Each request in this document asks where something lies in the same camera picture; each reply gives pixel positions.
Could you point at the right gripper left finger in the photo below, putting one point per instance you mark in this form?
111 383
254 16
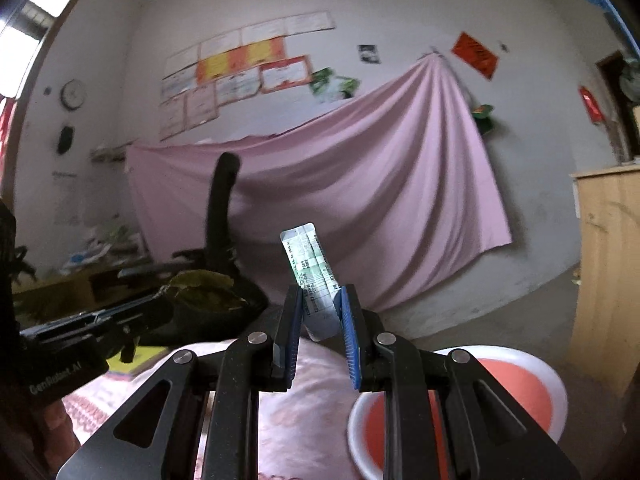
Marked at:
198 413

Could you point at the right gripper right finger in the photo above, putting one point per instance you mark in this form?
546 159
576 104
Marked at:
362 330

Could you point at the left hand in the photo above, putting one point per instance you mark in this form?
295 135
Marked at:
38 444

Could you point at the dark wooden desk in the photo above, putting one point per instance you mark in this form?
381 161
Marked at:
41 297

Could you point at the red white basin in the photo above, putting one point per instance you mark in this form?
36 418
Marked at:
442 415

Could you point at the pink floral tablecloth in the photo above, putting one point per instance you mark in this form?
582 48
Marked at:
302 432

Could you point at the brown banana peel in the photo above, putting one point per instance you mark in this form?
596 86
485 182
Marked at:
202 296

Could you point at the black office chair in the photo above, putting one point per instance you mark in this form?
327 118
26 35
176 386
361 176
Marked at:
218 255

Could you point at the wooden cabinet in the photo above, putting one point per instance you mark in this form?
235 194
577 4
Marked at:
605 338

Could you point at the pink hanging sheet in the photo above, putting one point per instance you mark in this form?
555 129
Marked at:
397 183

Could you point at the red hanging ornament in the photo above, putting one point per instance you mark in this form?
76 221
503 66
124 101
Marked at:
592 106

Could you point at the small black white photo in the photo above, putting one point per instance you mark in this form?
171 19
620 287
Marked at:
368 54

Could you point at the round wall clock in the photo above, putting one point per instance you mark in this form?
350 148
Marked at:
73 95

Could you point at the wall certificates cluster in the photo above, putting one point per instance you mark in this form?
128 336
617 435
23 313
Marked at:
234 66

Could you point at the green wall poster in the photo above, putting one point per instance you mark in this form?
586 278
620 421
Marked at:
327 86

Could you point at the red paper wall sign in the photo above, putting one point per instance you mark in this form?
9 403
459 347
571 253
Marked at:
472 52

